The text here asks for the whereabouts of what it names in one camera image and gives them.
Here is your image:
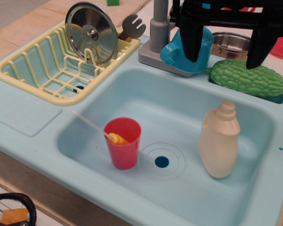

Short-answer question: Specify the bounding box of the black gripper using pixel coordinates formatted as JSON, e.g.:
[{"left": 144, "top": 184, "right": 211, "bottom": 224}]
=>
[{"left": 170, "top": 0, "right": 283, "bottom": 69}]

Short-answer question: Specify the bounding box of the cream detergent bottle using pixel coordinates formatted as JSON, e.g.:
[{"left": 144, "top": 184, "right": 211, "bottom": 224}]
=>
[{"left": 198, "top": 101, "right": 241, "bottom": 178}]

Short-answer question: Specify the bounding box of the yellow drying rack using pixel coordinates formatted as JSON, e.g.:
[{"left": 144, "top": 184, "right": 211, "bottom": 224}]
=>
[{"left": 0, "top": 22, "right": 141, "bottom": 106}]

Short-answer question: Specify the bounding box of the light blue toy sink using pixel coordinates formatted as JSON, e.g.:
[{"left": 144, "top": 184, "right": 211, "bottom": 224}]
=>
[{"left": 0, "top": 52, "right": 283, "bottom": 226}]

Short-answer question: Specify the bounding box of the steel pot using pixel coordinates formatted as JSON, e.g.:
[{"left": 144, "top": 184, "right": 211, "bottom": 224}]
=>
[{"left": 211, "top": 32, "right": 250, "bottom": 60}]

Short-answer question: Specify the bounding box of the blue plastic mug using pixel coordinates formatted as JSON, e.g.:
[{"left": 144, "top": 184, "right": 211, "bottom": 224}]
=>
[{"left": 160, "top": 27, "right": 214, "bottom": 74}]

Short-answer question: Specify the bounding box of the green bitter melon toy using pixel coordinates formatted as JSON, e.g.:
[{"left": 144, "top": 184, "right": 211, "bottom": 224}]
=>
[{"left": 206, "top": 59, "right": 283, "bottom": 97}]

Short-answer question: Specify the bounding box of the grey toy faucet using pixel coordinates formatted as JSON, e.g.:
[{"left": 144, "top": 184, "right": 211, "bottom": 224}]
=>
[{"left": 138, "top": 0, "right": 193, "bottom": 77}]

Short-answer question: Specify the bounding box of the grey plastic fork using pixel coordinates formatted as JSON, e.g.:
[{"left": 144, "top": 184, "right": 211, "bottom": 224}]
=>
[{"left": 118, "top": 14, "right": 146, "bottom": 40}]

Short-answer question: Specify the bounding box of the green block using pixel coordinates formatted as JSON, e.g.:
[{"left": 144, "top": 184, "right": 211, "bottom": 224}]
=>
[{"left": 107, "top": 0, "right": 120, "bottom": 7}]

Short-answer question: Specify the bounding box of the steel pot lid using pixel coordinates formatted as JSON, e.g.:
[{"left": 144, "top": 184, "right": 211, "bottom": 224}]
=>
[{"left": 65, "top": 1, "right": 118, "bottom": 67}]

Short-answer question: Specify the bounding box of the red plastic cup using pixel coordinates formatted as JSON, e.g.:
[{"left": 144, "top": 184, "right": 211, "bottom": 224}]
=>
[{"left": 104, "top": 117, "right": 142, "bottom": 170}]

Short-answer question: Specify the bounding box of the orange cloth piece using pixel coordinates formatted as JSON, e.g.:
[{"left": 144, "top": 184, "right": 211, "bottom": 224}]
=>
[{"left": 0, "top": 208, "right": 29, "bottom": 225}]

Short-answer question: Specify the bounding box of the black cable loop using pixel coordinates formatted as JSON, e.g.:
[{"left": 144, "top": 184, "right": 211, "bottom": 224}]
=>
[{"left": 0, "top": 192, "right": 37, "bottom": 226}]

